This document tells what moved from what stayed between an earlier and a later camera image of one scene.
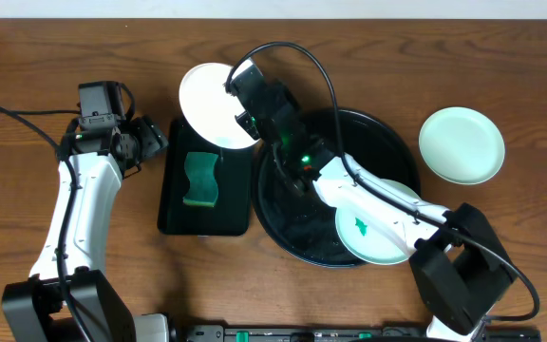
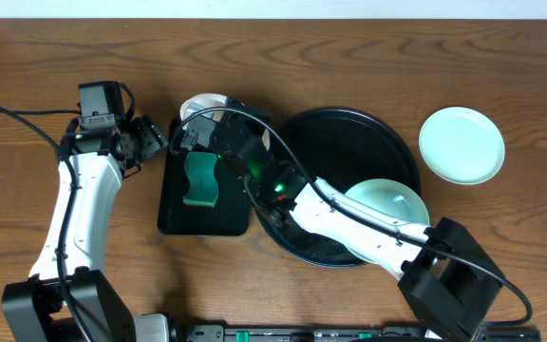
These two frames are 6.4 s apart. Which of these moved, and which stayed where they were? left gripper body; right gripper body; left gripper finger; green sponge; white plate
Moved: white plate; right gripper body
Stayed: left gripper body; green sponge; left gripper finger
